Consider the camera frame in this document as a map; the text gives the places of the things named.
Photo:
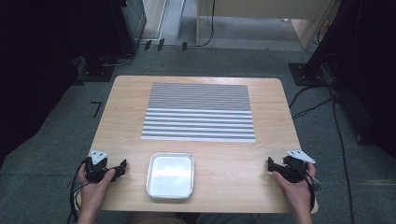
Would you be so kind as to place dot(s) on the person's right hand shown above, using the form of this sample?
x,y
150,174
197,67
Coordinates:
x,y
295,189

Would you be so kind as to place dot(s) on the person's left hand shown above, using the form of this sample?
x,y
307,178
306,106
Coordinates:
x,y
93,189

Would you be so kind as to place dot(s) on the dark cabinet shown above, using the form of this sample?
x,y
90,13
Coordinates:
x,y
132,21

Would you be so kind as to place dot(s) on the black stand base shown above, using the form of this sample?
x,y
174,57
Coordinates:
x,y
96,73
303,74

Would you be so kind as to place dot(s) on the grey striped placemat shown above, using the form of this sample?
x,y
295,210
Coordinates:
x,y
199,112

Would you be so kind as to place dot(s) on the light wooden desk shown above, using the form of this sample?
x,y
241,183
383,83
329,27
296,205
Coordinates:
x,y
249,174

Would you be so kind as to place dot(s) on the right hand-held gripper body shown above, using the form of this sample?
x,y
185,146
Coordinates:
x,y
294,169

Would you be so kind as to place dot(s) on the square metal tray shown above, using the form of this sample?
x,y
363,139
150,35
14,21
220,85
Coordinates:
x,y
170,175

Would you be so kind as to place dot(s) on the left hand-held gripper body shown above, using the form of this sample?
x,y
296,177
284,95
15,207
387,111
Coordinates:
x,y
95,168

